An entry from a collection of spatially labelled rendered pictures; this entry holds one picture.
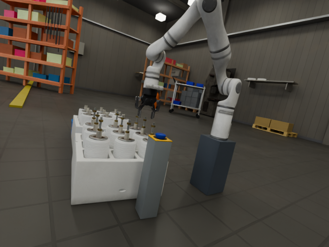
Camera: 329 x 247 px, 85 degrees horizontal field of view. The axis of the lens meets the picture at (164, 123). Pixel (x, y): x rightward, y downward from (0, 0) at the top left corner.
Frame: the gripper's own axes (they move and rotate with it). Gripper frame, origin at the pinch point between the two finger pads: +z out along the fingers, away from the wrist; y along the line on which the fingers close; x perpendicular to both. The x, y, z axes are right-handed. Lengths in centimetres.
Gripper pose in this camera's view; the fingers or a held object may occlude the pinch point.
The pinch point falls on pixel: (146, 115)
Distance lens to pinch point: 95.2
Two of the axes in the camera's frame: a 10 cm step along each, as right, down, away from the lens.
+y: -9.1, -1.0, -4.1
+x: 3.8, 2.2, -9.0
